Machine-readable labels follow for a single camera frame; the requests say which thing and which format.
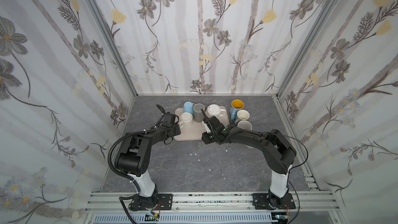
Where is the beige plastic tray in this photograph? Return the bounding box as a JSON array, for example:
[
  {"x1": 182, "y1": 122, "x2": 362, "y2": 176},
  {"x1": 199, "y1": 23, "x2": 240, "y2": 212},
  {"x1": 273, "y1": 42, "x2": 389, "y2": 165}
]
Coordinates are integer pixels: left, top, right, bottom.
[{"x1": 173, "y1": 106, "x2": 231, "y2": 142}]

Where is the small cream white mug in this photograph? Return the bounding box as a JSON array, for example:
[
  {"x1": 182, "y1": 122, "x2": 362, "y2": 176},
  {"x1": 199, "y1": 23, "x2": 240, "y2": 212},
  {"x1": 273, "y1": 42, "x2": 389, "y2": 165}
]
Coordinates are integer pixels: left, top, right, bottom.
[{"x1": 179, "y1": 112, "x2": 194, "y2": 130}]

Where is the tall grey mug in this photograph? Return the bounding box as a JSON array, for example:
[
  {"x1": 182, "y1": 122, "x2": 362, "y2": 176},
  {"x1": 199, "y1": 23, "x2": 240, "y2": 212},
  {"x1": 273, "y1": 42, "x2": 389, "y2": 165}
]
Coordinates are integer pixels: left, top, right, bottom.
[{"x1": 193, "y1": 103, "x2": 206, "y2": 123}]

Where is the white round mug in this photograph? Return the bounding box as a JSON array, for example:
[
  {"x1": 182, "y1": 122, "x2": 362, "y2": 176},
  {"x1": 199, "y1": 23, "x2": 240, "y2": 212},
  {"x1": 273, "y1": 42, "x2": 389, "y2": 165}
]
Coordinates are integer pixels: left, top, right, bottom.
[{"x1": 206, "y1": 104, "x2": 227, "y2": 118}]

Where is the cream speckled mug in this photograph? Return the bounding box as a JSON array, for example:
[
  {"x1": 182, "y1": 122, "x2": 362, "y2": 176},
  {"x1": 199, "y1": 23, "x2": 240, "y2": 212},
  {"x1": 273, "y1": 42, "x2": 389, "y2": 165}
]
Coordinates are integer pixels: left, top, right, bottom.
[{"x1": 237, "y1": 120, "x2": 253, "y2": 131}]

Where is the small grey mug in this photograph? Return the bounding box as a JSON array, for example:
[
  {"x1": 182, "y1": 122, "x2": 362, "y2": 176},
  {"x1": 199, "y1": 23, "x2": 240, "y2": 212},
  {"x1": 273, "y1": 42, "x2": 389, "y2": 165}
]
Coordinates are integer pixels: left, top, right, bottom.
[{"x1": 235, "y1": 110, "x2": 250, "y2": 124}]

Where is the blue butterfly mug yellow inside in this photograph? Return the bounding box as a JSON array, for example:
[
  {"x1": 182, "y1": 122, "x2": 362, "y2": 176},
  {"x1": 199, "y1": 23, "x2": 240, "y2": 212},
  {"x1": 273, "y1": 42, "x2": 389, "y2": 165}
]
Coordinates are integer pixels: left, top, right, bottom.
[{"x1": 230, "y1": 100, "x2": 244, "y2": 121}]

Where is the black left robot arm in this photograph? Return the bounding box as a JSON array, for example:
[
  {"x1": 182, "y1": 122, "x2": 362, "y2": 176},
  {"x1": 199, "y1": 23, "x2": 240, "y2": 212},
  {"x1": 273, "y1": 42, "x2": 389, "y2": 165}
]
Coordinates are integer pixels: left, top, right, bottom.
[{"x1": 107, "y1": 113, "x2": 181, "y2": 211}]

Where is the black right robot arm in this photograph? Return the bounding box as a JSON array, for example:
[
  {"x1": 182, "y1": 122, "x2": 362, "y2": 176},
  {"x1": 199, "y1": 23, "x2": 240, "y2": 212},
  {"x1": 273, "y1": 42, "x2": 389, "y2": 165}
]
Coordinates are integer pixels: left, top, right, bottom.
[{"x1": 202, "y1": 117, "x2": 296, "y2": 209}]

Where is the light blue mug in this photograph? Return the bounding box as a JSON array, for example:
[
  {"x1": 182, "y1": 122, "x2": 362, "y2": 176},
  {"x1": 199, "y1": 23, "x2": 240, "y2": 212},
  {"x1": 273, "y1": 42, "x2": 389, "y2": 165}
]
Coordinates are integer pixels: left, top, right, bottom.
[{"x1": 183, "y1": 102, "x2": 194, "y2": 115}]

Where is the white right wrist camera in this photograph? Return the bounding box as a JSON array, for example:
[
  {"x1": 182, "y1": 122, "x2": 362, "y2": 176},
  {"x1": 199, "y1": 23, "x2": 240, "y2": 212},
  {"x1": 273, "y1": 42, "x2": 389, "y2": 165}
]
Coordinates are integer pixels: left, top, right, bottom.
[{"x1": 202, "y1": 121, "x2": 211, "y2": 133}]

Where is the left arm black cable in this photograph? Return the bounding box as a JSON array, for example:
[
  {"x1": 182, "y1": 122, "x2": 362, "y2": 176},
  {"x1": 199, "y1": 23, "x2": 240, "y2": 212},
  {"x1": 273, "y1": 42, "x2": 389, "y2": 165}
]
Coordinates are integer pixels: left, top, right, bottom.
[{"x1": 155, "y1": 104, "x2": 179, "y2": 128}]

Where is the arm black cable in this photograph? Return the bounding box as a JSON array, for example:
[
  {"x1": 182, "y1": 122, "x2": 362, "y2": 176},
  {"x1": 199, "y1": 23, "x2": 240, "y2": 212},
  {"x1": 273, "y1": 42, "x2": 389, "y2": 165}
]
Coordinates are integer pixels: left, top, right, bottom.
[
  {"x1": 200, "y1": 108, "x2": 218, "y2": 134},
  {"x1": 155, "y1": 104, "x2": 179, "y2": 128}
]

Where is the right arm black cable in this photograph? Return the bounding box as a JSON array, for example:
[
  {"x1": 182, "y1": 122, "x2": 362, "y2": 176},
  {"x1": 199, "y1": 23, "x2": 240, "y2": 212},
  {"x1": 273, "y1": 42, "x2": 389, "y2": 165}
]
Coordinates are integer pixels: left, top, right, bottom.
[{"x1": 200, "y1": 108, "x2": 218, "y2": 134}]

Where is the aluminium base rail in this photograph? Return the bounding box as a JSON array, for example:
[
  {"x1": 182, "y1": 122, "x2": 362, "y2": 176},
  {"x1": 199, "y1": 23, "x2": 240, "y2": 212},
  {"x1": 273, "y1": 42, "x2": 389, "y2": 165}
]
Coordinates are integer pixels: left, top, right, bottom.
[{"x1": 83, "y1": 191, "x2": 346, "y2": 224}]

